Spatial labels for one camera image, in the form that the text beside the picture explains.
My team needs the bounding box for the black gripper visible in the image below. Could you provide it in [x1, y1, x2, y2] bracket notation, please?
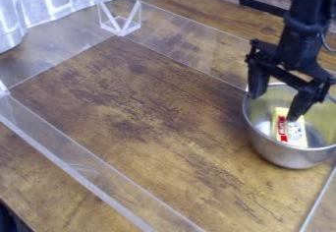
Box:
[246, 14, 336, 122]

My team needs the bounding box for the yellow butter block toy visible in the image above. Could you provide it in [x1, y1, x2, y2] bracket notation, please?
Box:
[272, 107, 307, 147]

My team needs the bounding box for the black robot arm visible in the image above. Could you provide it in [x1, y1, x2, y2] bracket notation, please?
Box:
[246, 0, 336, 121]

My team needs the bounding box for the silver metal pot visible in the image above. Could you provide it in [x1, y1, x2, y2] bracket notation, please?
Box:
[242, 83, 336, 169]

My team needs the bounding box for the black strip on table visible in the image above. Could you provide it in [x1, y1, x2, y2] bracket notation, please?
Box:
[239, 0, 288, 18]

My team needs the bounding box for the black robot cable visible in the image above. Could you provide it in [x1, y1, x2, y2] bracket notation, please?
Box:
[319, 29, 336, 53]

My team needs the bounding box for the clear acrylic enclosure wall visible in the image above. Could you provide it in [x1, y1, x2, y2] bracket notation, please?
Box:
[0, 0, 334, 232]

